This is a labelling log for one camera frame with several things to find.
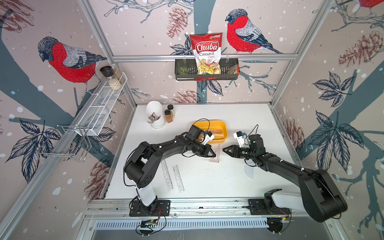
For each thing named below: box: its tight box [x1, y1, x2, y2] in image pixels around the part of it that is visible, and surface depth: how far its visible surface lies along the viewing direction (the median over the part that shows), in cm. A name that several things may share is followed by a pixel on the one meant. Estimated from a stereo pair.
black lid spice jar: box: [99, 65, 115, 80], surface depth 81 cm
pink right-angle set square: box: [208, 143, 221, 163], surface depth 85 cm
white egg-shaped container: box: [146, 101, 166, 129], surface depth 103 cm
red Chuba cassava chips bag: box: [189, 32, 223, 75], surface depth 84 cm
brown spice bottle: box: [164, 109, 173, 123], surface depth 108 cm
